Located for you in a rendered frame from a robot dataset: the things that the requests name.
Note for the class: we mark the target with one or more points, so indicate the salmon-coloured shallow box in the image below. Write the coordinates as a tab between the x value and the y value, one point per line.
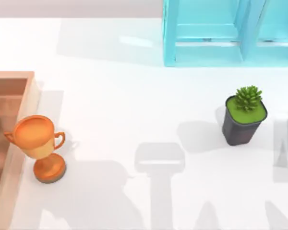
16	115

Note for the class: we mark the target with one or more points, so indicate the orange trophy cup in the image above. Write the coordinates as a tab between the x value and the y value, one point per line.
36	139

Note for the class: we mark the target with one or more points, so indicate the dark grey plant pot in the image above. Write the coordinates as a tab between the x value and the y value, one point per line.
242	124

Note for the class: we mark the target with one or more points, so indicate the light blue rack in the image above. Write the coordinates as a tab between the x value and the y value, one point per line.
249	36

